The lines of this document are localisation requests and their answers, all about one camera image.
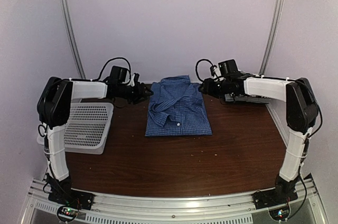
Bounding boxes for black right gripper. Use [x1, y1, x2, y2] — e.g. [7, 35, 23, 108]
[198, 78, 230, 99]

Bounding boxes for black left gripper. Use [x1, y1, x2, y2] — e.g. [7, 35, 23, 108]
[118, 81, 154, 105]

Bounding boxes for blue checked shirt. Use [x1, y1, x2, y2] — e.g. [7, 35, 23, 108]
[145, 75, 212, 137]

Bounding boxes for black white plaid shirt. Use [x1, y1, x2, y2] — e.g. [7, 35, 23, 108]
[240, 71, 260, 78]

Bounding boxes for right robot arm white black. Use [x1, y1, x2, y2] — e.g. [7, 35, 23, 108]
[199, 74, 321, 204]

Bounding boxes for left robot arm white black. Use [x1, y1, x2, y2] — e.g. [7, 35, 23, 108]
[37, 74, 154, 205]

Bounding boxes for white perforated plastic basket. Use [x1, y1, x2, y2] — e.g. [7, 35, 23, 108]
[36, 102, 115, 155]

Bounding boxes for left small circuit board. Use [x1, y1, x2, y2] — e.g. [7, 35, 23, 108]
[57, 206, 79, 222]

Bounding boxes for small circuit board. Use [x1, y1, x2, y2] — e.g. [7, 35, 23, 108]
[57, 206, 79, 222]
[269, 207, 290, 221]

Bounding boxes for right small circuit board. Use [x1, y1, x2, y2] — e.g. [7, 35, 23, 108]
[269, 207, 290, 221]

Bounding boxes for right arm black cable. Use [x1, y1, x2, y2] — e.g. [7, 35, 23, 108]
[195, 59, 323, 209]

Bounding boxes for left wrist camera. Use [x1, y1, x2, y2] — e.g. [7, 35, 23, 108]
[108, 66, 139, 87]

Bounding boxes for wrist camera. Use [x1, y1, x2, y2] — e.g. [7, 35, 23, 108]
[210, 59, 239, 78]
[108, 66, 139, 87]

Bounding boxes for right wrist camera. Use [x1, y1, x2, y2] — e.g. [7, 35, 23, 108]
[210, 59, 239, 78]

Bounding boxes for left aluminium frame post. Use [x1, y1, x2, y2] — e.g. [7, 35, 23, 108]
[60, 0, 86, 79]

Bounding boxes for aluminium frame post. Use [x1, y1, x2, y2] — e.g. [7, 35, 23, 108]
[259, 0, 285, 74]
[60, 0, 86, 79]

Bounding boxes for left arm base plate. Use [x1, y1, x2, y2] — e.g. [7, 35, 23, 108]
[48, 189, 94, 210]

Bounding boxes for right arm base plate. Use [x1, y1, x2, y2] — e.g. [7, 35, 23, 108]
[252, 188, 298, 210]

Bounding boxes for right aluminium frame post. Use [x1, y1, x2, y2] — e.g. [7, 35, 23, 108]
[259, 0, 285, 74]

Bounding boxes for front aluminium rail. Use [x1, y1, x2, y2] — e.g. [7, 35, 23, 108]
[18, 178, 328, 223]

